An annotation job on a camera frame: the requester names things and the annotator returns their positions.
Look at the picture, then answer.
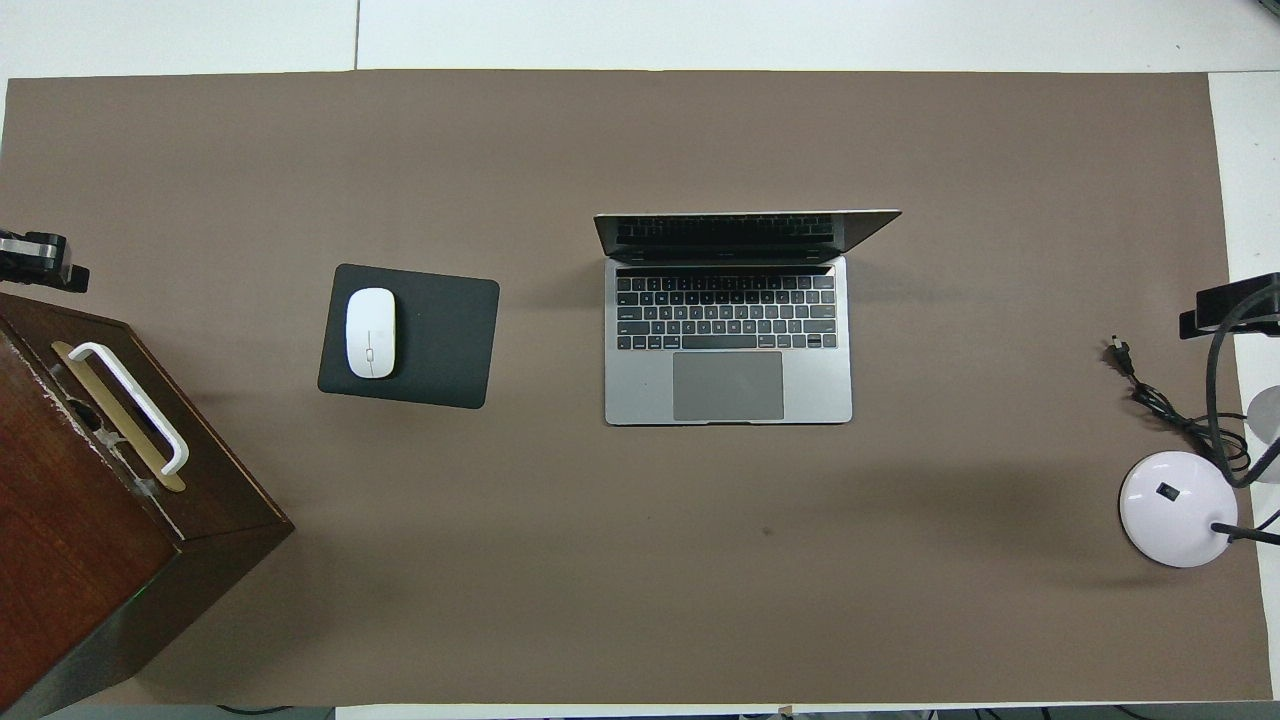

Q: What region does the white box handle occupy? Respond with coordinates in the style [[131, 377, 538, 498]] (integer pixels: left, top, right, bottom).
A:
[[67, 341, 191, 477]]

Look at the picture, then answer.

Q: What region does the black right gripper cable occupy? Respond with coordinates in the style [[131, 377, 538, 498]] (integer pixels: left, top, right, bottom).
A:
[[1207, 285, 1280, 491]]

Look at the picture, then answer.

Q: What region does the black mouse pad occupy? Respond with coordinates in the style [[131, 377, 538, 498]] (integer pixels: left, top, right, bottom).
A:
[[317, 263, 501, 410]]

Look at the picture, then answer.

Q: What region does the gold handle plate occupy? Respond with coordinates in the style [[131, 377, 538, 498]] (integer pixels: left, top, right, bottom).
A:
[[50, 340, 188, 494]]

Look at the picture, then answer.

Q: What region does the white computer mouse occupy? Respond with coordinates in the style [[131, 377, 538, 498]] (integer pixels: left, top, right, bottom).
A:
[[345, 287, 398, 380]]

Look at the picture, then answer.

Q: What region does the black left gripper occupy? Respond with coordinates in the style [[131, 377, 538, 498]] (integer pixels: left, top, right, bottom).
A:
[[0, 230, 91, 294]]

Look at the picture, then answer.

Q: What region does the silver grey laptop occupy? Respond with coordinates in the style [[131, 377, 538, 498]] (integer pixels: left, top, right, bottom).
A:
[[593, 208, 903, 428]]

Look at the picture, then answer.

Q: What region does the black lamp power cable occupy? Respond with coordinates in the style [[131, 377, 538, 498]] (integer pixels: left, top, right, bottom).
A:
[[1108, 336, 1251, 471]]

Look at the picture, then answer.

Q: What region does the white desk lamp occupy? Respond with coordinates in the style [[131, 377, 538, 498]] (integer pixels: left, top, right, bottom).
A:
[[1118, 385, 1280, 569]]

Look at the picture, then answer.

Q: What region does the brown table mat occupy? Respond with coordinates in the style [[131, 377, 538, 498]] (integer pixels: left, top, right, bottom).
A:
[[0, 68, 1273, 706]]

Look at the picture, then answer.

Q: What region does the dark brown wooden box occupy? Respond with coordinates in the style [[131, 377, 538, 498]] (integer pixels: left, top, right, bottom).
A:
[[0, 290, 296, 719]]

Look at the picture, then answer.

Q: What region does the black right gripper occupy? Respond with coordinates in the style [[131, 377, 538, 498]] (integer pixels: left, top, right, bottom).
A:
[[1180, 272, 1280, 341]]

